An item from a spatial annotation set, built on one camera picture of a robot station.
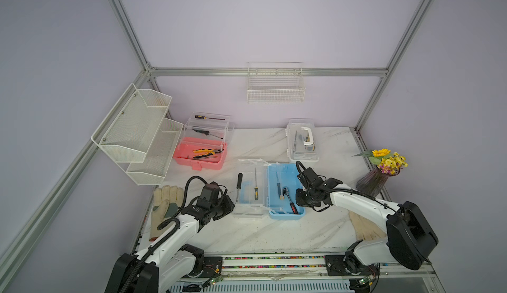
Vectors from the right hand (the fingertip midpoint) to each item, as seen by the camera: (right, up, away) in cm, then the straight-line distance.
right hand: (300, 203), depth 87 cm
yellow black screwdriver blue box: (-20, +7, -1) cm, 21 cm away
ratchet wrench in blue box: (-6, +4, +6) cm, 9 cm away
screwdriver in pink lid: (-50, +42, +25) cm, 70 cm away
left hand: (-30, -1, -2) cm, 30 cm away
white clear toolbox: (+5, +29, +16) cm, 33 cm away
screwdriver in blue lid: (-27, +8, -5) cm, 29 cm away
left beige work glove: (-61, 0, +1) cm, 61 cm away
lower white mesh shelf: (-68, +14, +2) cm, 69 cm away
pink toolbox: (-50, +27, +21) cm, 60 cm away
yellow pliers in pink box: (-47, +22, +21) cm, 56 cm away
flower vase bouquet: (+32, +18, -12) cm, 39 cm away
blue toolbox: (-15, +6, +1) cm, 16 cm away
